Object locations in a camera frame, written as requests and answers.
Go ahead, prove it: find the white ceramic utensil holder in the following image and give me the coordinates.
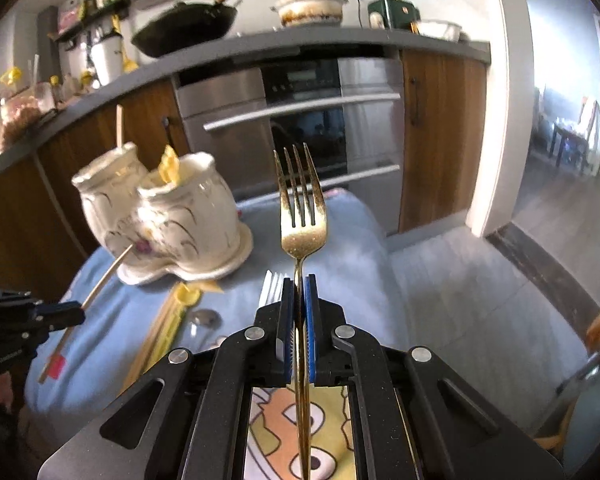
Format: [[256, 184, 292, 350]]
[[71, 142, 254, 286]]

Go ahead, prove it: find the yellow plastic spoon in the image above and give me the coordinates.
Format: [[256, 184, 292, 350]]
[[155, 282, 202, 356]]

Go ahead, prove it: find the clear plastic food container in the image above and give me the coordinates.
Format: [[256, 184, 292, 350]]
[[0, 82, 56, 157]]

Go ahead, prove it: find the blue blanket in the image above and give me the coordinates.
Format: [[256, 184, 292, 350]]
[[24, 187, 412, 461]]

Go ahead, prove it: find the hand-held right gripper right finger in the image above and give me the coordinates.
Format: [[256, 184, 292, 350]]
[[305, 275, 563, 480]]

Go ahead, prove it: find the grey countertop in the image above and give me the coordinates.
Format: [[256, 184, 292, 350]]
[[0, 25, 492, 186]]

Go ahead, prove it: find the white clay pot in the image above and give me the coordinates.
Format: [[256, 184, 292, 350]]
[[271, 0, 350, 28]]

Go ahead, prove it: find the black wok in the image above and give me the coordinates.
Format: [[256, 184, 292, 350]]
[[131, 0, 263, 58]]

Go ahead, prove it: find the stainless steel oven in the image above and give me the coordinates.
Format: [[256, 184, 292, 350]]
[[172, 57, 405, 233]]

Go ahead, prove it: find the cartoon printed cloth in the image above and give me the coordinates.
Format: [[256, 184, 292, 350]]
[[247, 385, 353, 480]]

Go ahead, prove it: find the gold fork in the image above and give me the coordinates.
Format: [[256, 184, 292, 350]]
[[273, 143, 328, 473]]

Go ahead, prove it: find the yellow plastic utensil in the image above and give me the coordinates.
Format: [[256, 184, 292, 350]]
[[159, 145, 182, 183]]

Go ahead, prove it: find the silver spoon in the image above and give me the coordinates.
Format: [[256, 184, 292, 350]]
[[187, 308, 222, 346]]

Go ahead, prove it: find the silver fork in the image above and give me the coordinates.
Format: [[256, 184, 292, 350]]
[[259, 271, 287, 361]]

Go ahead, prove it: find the green kitchen appliance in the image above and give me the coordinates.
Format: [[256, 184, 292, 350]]
[[367, 0, 422, 31]]

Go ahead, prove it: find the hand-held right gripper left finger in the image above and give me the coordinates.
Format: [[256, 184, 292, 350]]
[[37, 276, 297, 480]]

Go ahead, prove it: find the black wall shelf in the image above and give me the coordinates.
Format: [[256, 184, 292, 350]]
[[47, 0, 133, 46]]

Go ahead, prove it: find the clear glass container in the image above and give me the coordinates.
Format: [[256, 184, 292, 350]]
[[415, 19, 463, 42]]

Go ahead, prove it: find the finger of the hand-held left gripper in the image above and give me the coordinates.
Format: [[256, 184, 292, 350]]
[[32, 301, 87, 333]]

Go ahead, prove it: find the yellow spatula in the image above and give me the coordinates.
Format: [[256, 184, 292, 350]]
[[121, 42, 140, 73]]

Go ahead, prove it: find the white blender jug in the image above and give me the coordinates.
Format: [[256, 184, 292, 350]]
[[89, 30, 126, 87]]

